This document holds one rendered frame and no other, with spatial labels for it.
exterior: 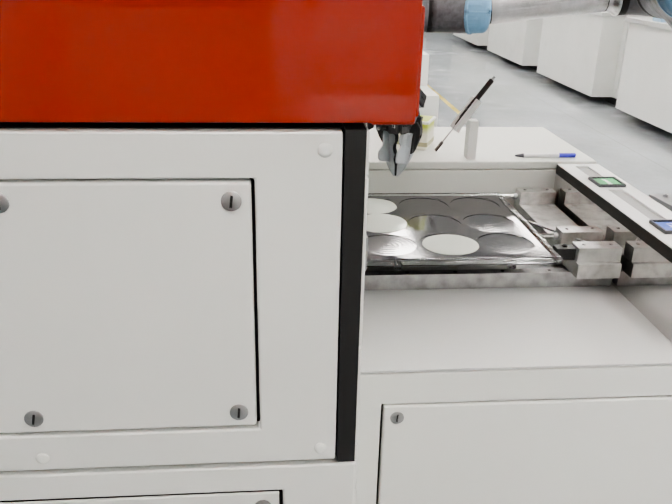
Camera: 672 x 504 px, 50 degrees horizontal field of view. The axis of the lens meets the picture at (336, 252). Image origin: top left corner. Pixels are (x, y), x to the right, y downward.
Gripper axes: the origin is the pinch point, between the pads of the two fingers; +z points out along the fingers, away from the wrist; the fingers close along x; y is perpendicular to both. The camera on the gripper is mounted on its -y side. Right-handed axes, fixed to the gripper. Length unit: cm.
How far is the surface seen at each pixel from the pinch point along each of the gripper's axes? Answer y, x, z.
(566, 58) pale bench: -715, -112, 65
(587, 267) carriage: 2.1, 38.3, 11.8
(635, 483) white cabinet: 20, 53, 40
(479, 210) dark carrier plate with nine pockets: -10.7, 14.0, 9.3
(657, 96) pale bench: -544, 0, 69
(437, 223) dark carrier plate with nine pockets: 1.2, 9.4, 9.3
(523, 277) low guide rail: 4.7, 27.9, 15.1
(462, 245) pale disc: 10.1, 17.7, 9.1
